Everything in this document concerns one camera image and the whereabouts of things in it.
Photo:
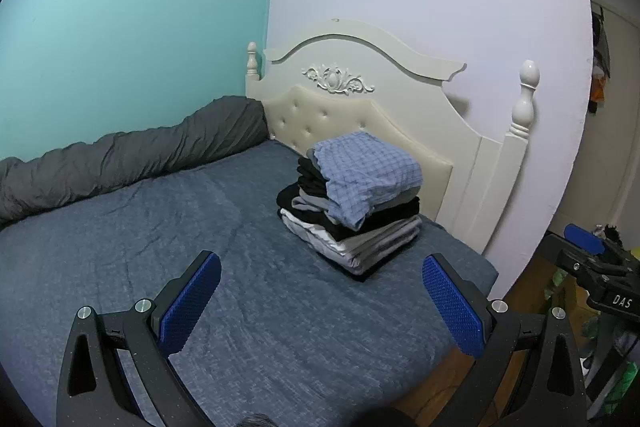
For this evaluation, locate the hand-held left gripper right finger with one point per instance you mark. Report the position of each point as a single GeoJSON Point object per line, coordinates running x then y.
{"type": "Point", "coordinates": [452, 307]}

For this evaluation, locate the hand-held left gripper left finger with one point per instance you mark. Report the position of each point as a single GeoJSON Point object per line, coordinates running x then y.
{"type": "Point", "coordinates": [192, 302]}

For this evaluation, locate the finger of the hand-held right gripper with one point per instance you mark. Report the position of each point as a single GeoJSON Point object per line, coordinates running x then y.
{"type": "Point", "coordinates": [567, 257]}
{"type": "Point", "coordinates": [585, 238]}

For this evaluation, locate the blue plaid boxer shorts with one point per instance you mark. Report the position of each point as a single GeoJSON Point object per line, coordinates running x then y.
{"type": "Point", "coordinates": [370, 177]}

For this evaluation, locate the stack of folded clothes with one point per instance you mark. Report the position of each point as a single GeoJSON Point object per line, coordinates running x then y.
{"type": "Point", "coordinates": [350, 237]}

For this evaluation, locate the person's right hand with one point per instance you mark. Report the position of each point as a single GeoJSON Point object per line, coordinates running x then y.
{"type": "Point", "coordinates": [592, 342]}

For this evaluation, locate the dark grey rolled duvet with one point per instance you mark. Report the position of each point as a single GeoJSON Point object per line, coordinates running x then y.
{"type": "Point", "coordinates": [125, 157]}

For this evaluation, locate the cream bed headboard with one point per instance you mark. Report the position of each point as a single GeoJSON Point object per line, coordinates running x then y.
{"type": "Point", "coordinates": [440, 122]}

